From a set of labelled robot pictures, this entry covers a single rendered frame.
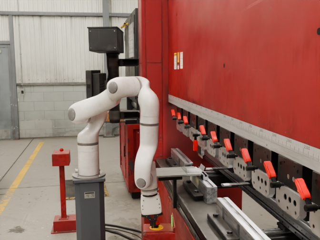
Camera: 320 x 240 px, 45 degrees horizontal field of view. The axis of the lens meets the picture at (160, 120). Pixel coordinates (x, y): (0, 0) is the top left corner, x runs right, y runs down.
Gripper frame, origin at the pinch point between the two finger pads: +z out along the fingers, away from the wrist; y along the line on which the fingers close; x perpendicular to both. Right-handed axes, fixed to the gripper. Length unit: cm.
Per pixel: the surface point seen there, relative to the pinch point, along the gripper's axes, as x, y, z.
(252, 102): 45, -42, -61
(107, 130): -726, 103, 60
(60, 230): -185, 97, 74
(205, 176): -31.2, -31.7, -12.0
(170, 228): -7.8, -8.5, 7.1
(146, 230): -6.0, 3.6, 6.1
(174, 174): -34.0, -14.2, -14.5
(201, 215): -0.6, -24.7, -1.0
